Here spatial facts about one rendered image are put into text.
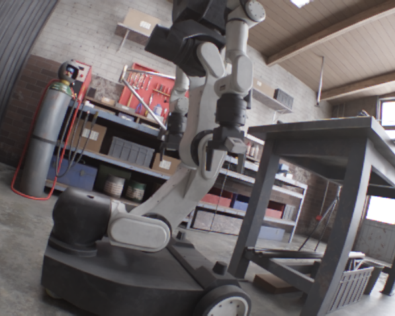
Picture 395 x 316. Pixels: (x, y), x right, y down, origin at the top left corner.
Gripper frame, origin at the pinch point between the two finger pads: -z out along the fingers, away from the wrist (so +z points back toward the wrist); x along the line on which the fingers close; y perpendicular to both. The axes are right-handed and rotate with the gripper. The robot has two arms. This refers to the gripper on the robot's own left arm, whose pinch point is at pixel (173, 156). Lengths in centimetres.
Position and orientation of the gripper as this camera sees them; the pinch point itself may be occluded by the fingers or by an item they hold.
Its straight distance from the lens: 108.9
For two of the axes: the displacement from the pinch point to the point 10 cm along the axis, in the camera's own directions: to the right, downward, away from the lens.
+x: 8.9, 0.9, 4.4
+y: -4.3, -0.5, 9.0
